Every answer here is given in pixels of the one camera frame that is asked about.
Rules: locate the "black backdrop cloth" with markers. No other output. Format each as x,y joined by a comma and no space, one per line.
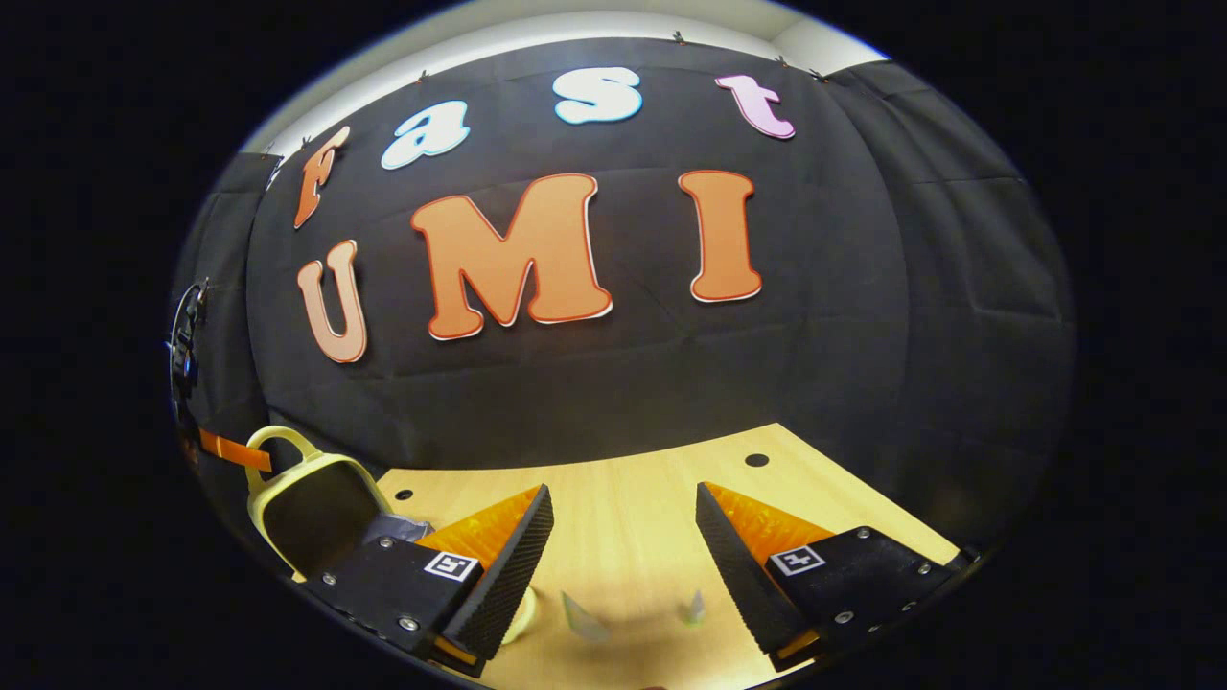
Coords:
623,383

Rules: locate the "white green-label tube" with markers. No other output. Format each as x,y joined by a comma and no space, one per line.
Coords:
585,621

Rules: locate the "pale yellow suitcase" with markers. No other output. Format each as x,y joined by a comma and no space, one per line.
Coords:
316,517

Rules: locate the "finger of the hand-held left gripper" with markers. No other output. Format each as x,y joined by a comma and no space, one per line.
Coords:
235,450

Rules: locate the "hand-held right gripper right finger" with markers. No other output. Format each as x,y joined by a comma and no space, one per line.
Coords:
733,565

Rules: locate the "translucent green-cap tube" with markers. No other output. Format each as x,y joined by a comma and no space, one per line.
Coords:
694,610

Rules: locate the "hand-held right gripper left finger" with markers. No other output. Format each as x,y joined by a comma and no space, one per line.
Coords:
508,575

